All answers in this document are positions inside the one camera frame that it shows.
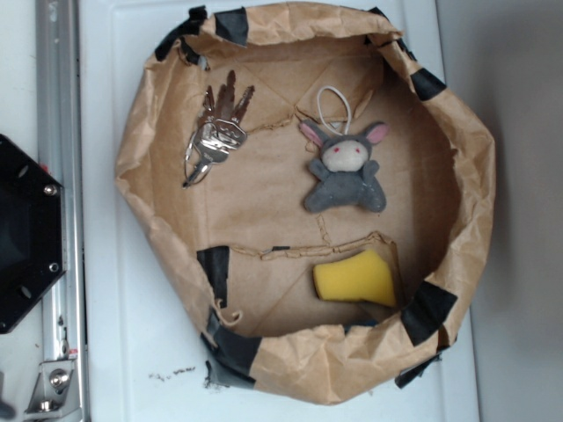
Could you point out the yellow sponge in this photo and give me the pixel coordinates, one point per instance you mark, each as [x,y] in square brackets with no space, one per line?
[365,277]

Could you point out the aluminium extrusion rail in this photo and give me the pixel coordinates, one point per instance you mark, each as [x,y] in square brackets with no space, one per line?
[59,142]

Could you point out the metal corner bracket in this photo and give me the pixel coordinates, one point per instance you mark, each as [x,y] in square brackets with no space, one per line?
[55,393]

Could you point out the grey plush bunny toy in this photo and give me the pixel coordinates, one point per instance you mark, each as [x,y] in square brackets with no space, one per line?
[345,171]

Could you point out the brown paper bin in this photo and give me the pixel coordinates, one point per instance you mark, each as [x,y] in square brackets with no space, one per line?
[240,247]

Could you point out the silver key bunch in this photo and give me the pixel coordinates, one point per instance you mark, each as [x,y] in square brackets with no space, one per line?
[218,131]

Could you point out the black hexagonal base plate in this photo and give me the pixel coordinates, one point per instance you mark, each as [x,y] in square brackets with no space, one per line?
[31,234]

